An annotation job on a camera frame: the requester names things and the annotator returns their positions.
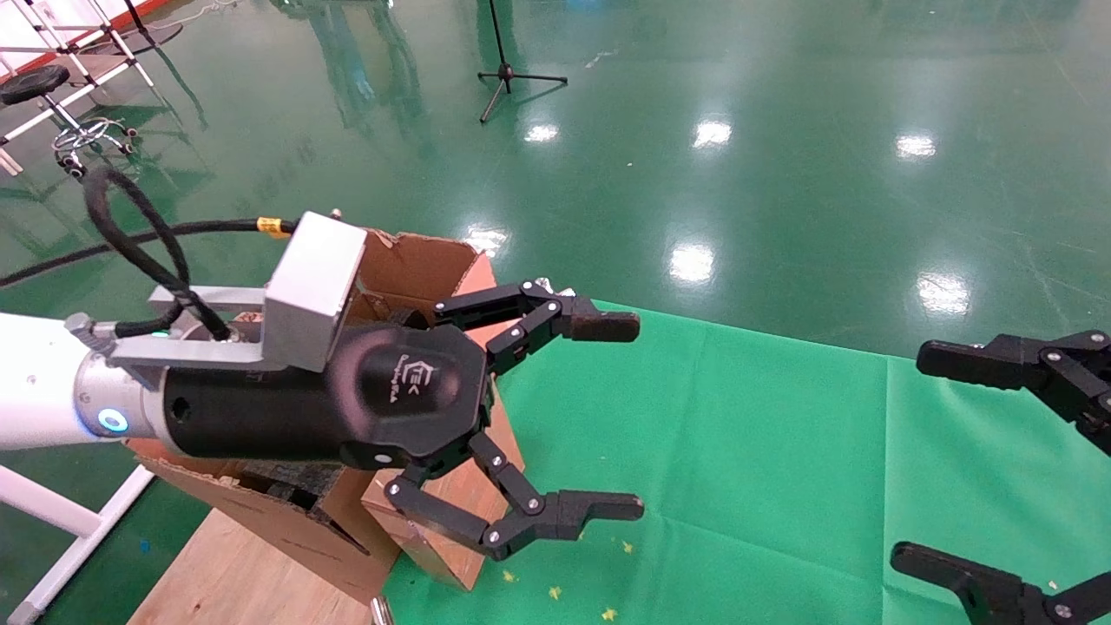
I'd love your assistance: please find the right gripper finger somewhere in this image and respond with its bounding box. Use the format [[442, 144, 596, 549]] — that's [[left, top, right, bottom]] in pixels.
[[916, 329, 1111, 454], [890, 540, 1111, 625]]

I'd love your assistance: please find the black round stool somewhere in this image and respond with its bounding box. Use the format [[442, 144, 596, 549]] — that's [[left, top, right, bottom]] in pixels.
[[0, 64, 141, 180]]

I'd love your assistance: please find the green table cloth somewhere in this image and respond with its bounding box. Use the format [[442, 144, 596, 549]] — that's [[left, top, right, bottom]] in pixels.
[[382, 299, 1111, 625]]

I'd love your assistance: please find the black camera cable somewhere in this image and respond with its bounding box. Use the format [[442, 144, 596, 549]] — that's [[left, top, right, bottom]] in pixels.
[[0, 165, 300, 341]]

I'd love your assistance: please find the small brown cardboard box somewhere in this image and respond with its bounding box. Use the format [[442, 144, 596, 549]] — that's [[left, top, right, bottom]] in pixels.
[[352, 227, 527, 593]]

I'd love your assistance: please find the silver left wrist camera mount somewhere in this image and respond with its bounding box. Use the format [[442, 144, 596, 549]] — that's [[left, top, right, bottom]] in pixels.
[[65, 211, 368, 391]]

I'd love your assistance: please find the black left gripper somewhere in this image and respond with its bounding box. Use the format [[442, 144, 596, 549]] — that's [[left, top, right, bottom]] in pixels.
[[161, 280, 645, 561]]

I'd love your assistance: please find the large open cardboard carton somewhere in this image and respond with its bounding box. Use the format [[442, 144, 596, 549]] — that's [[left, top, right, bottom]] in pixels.
[[126, 299, 402, 606]]

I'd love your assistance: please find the black foam padding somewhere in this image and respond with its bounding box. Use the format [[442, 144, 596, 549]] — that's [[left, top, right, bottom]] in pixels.
[[239, 458, 350, 509]]

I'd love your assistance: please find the black tripod stand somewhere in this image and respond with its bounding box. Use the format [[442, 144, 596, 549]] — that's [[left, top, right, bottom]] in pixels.
[[477, 0, 569, 124]]

